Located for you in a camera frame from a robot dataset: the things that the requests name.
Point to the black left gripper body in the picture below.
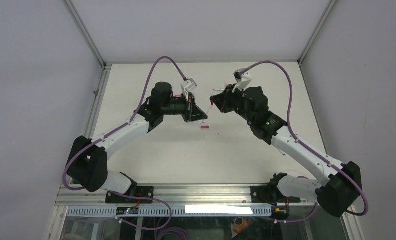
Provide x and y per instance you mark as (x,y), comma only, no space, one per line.
(187,117)

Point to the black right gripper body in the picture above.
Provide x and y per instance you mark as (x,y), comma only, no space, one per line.
(233,102)

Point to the white pen red tip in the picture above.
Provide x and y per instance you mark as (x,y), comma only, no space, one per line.
(209,110)

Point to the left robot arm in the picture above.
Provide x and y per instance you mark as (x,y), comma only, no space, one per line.
(88,160)

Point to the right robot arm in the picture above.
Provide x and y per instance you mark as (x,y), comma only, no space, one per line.
(336,185)

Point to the small circuit board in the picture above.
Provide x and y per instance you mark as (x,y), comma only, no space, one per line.
(127,211)

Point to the orange object below table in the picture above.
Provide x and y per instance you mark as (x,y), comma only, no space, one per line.
(239,225)

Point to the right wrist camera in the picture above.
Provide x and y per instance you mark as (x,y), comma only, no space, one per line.
(242,80)

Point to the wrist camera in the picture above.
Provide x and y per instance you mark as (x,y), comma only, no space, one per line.
(242,80)
(187,86)

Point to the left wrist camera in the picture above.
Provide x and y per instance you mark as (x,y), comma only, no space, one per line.
(187,86)

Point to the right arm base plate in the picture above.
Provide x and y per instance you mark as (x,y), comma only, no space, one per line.
(270,195)

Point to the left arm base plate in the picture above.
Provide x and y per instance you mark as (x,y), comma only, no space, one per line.
(141,191)

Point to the aluminium frame rail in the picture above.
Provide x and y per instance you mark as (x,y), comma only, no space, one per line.
(173,194)

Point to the white slotted cable duct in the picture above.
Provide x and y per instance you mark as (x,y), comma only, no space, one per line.
(175,211)

